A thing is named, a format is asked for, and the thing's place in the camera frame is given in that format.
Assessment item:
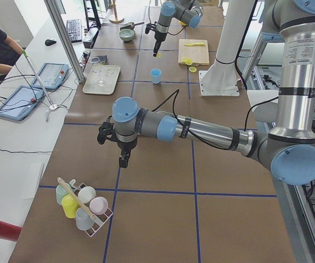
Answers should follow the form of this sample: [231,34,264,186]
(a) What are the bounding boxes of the light blue cup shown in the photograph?
[150,68,162,84]

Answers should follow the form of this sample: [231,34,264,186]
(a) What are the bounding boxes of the teach pendant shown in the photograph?
[0,86,44,121]
[38,62,69,90]

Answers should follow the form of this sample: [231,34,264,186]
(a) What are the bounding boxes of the green cup in rack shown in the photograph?
[55,184,68,205]

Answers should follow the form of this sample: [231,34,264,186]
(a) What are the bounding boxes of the wooden mug tree stand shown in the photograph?
[109,0,124,24]

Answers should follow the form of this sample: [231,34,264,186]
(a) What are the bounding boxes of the grey-blue cup in rack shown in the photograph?
[75,208,94,231]

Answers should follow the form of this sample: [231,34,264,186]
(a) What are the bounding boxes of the pink cup in rack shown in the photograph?
[89,197,108,215]

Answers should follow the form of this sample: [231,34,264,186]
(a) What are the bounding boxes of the yellow cup in rack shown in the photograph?
[61,194,80,219]

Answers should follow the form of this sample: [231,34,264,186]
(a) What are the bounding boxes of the lemon slice on board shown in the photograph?
[181,57,193,65]

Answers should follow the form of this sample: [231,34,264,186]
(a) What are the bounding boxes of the white cup in rack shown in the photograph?
[78,186,96,204]

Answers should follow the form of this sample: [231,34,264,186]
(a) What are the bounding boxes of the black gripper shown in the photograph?
[153,30,168,57]
[116,134,138,168]

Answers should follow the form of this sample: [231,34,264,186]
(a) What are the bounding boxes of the wooden rack handle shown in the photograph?
[57,177,97,221]

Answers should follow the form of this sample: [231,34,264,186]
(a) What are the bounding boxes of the white wire cup rack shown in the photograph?
[70,179,113,237]

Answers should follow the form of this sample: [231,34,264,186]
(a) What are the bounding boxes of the white plastic chair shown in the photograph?
[244,90,278,130]

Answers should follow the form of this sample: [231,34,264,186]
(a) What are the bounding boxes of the far teach pendant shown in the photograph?
[38,62,69,90]

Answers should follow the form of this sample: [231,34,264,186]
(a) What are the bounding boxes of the red cylinder bottle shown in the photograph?
[0,221,22,242]

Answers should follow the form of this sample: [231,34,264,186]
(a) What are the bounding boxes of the clear wine glass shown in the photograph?
[91,64,105,87]

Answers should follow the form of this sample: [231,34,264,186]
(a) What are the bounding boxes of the yellow plastic knife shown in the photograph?
[184,42,205,47]

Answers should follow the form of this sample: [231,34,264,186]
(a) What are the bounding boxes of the black computer mouse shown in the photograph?
[44,39,57,47]

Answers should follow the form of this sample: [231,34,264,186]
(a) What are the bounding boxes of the near teach pendant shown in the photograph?
[0,86,44,121]

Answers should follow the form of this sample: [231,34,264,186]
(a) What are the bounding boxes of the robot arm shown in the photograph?
[145,1,204,57]
[109,1,315,185]

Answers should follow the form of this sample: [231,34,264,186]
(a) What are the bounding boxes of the black keyboard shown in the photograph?
[66,19,82,43]

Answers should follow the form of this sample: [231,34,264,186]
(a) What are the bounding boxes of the cream bear tray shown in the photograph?
[83,64,121,95]

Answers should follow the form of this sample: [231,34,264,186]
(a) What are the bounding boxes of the aluminium frame post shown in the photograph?
[44,0,85,83]

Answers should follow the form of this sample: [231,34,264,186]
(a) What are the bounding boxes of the lemon slice off board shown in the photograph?
[188,66,197,73]

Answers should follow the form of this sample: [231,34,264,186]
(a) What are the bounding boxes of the metal ice scoop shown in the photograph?
[120,21,145,30]

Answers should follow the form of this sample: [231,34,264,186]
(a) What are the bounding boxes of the wooden cutting board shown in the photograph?
[178,39,209,66]

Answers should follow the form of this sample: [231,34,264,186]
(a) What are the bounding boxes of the green bowl of ice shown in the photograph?
[118,28,135,42]

